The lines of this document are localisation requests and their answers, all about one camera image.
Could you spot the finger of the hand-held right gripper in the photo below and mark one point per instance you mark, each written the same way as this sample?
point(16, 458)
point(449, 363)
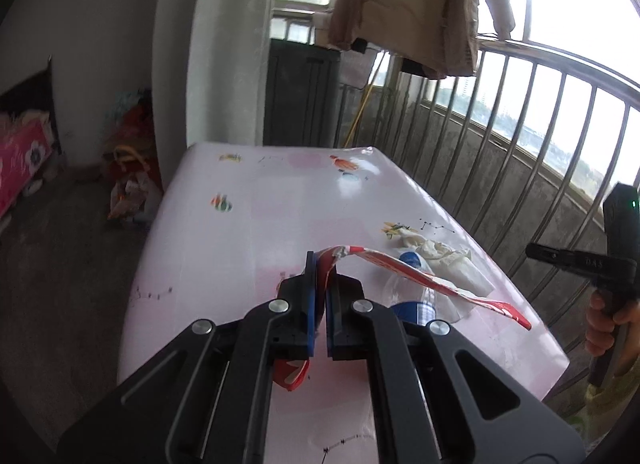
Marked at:
point(555, 255)

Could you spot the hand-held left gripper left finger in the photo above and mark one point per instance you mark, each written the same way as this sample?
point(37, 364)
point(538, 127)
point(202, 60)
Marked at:
point(311, 294)

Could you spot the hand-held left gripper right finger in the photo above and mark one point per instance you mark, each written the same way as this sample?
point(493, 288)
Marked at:
point(340, 314)

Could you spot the red white printed wrapper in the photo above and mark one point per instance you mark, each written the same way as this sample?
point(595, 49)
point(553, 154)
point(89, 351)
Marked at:
point(500, 308)

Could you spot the clear plastic bottle blue cap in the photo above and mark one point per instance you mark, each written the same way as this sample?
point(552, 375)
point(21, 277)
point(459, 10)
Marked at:
point(417, 306)

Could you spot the white paper napkin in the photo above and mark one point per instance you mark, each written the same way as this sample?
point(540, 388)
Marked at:
point(450, 261)

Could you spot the person's right forearm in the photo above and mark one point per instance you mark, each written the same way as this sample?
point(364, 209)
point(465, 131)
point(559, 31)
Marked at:
point(607, 409)

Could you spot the person's right hand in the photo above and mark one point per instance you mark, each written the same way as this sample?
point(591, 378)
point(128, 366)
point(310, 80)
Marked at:
point(602, 329)

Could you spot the pink balloon-print tablecloth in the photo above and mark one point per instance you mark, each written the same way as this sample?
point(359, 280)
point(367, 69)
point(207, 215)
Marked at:
point(250, 224)

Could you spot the metal balcony railing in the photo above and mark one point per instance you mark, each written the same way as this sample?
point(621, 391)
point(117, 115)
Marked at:
point(565, 64)

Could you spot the dark metal cabinet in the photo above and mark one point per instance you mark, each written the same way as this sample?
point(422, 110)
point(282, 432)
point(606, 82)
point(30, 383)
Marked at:
point(300, 94)

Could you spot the pile of bags and clothes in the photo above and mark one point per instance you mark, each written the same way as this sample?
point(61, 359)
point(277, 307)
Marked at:
point(130, 169)

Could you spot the grey hanging cloth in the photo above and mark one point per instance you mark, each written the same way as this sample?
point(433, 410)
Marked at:
point(357, 69)

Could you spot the beige hanging jacket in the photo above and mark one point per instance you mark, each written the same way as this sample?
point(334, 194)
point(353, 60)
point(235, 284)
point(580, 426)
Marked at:
point(400, 4)

